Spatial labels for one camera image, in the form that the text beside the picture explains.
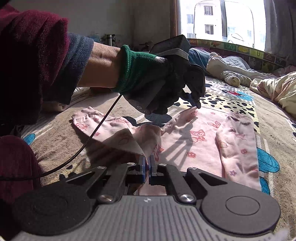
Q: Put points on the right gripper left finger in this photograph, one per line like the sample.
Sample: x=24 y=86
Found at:
x=108 y=185

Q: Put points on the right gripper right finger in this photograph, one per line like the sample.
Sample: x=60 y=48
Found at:
x=187 y=187

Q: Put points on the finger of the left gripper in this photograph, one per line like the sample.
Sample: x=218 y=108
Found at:
x=193 y=98

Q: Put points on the pink printed baby garment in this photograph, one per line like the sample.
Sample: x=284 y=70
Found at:
x=220 y=143

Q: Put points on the left forearm maroon sleeve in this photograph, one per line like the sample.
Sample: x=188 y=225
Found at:
x=41 y=61

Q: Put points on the black green gloved left hand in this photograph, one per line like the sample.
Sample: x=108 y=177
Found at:
x=134 y=64

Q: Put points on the blue pillow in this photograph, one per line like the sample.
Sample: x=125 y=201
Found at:
x=199 y=57

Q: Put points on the cream white quilted jacket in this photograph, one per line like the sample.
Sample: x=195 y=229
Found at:
x=233 y=70

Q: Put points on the Mickey Mouse plush blanket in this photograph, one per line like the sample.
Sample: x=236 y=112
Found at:
x=55 y=138

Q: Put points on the steel thermos flask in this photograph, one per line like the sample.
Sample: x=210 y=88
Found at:
x=108 y=39

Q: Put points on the colourful alphabet headboard panel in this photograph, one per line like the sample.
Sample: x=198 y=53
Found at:
x=256 y=59

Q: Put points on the pale yellow crumpled quilt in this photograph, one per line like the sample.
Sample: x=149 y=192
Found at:
x=278 y=90

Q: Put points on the maroon trouser leg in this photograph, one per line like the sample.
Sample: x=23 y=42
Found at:
x=17 y=160

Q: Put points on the grey curtain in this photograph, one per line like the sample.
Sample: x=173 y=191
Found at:
x=280 y=29

